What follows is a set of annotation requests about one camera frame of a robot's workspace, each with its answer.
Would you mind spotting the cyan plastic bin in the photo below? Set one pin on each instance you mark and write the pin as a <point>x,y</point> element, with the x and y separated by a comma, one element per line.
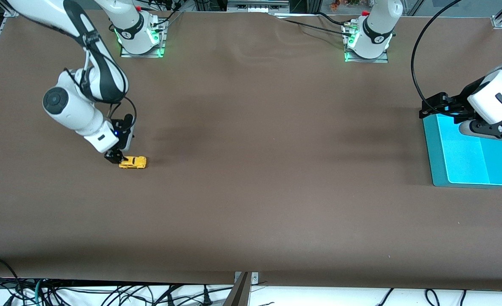
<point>467,161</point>

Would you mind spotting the grey metal beam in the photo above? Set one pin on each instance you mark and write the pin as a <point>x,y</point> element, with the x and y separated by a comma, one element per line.
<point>238,295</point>

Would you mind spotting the small orange object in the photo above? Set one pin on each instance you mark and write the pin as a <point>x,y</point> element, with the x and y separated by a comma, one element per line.
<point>335,5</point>

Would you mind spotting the white flat strip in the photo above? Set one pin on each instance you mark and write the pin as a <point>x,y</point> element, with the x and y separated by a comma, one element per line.
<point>295,15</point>

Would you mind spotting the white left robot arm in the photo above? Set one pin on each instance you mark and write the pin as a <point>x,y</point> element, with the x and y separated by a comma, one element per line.
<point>493,97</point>

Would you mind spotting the yellow beetle toy car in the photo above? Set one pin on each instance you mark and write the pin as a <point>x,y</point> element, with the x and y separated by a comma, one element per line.
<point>135,162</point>

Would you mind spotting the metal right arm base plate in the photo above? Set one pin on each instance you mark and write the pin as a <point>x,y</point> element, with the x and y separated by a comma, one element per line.
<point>142,55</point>

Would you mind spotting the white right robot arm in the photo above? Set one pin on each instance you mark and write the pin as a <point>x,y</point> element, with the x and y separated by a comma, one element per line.
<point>72,110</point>

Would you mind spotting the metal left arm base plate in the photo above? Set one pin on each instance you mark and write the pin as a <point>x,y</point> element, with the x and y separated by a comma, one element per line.
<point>363,60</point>

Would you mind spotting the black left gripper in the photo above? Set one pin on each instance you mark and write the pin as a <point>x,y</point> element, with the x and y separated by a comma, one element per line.
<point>455,107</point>

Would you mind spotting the metal table edge bracket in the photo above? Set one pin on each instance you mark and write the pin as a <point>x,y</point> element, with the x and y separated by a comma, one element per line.
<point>255,278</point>

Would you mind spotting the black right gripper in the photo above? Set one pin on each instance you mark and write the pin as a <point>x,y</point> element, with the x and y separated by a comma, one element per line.
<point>122,137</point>

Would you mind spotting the grey device with ports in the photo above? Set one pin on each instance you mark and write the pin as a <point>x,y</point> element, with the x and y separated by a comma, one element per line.
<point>263,6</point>

